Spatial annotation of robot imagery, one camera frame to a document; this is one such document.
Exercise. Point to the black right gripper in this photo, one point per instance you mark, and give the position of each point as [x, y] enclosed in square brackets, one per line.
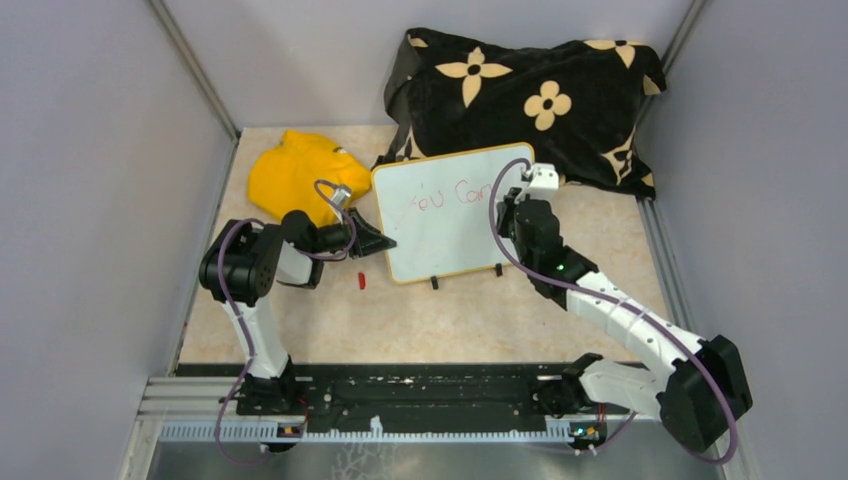
[507, 208]

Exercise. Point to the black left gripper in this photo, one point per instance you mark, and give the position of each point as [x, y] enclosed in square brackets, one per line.
[367, 239]

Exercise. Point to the yellow-framed whiteboard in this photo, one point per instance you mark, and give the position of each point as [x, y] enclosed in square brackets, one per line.
[437, 212]

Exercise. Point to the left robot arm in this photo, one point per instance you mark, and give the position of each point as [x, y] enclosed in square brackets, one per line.
[240, 268]

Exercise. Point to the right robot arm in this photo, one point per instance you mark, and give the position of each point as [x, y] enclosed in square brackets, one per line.
[696, 388]

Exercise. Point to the yellow folded cloth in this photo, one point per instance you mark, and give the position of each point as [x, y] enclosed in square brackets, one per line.
[283, 178]

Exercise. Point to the black floral pillow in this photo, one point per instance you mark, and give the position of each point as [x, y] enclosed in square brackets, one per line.
[575, 104]

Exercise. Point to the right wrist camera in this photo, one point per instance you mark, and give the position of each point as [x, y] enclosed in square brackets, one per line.
[539, 182]

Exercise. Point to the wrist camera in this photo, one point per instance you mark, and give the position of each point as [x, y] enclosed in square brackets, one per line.
[340, 198]
[539, 182]

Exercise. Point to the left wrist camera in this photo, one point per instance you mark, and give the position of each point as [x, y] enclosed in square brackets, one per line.
[340, 198]

